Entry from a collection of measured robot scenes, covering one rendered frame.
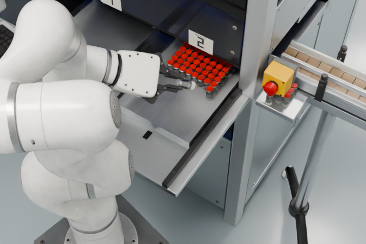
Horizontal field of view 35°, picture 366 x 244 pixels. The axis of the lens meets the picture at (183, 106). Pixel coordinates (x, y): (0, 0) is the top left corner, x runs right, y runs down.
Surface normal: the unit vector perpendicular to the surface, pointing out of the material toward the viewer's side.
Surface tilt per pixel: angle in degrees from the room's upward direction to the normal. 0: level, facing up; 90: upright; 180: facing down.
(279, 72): 0
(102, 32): 0
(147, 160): 0
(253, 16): 90
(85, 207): 34
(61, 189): 64
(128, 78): 44
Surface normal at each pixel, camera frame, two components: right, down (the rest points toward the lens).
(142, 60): 0.46, -0.12
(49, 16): 0.54, -0.50
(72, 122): 0.14, 0.21
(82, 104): 0.18, -0.21
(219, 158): -0.55, 0.67
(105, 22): 0.00, -0.61
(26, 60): 0.56, 0.44
